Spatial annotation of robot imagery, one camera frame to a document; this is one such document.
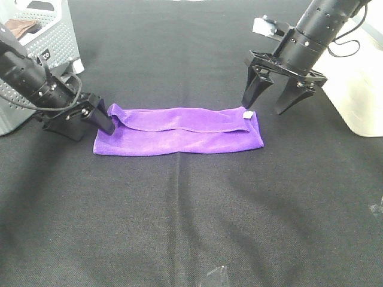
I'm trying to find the white plastic bin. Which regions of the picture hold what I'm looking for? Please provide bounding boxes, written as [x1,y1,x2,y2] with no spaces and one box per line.
[314,7,382,138]

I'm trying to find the black table cloth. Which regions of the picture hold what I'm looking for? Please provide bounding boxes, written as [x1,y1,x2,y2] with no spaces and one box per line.
[1,1,382,286]

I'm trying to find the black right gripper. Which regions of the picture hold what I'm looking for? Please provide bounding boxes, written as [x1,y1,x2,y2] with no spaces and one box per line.
[241,51,327,115]

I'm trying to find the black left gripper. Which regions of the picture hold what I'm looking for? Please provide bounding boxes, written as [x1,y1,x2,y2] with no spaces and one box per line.
[34,76,115,141]

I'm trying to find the brown folded cloth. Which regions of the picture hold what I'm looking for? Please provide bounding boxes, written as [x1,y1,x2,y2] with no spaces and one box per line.
[5,19,41,39]

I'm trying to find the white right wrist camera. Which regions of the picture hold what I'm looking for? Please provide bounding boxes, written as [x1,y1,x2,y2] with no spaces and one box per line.
[252,15,288,41]

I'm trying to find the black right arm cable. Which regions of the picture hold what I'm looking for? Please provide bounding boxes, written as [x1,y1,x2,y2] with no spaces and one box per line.
[327,2,369,58]

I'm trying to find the grey perforated plastic basket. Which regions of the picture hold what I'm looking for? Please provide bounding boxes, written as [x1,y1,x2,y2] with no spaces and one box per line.
[1,1,84,136]

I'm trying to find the purple microfiber towel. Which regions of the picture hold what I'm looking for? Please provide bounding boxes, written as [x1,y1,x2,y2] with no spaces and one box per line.
[93,104,264,157]

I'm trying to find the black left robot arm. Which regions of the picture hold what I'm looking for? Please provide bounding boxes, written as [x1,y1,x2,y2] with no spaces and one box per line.
[1,25,115,141]

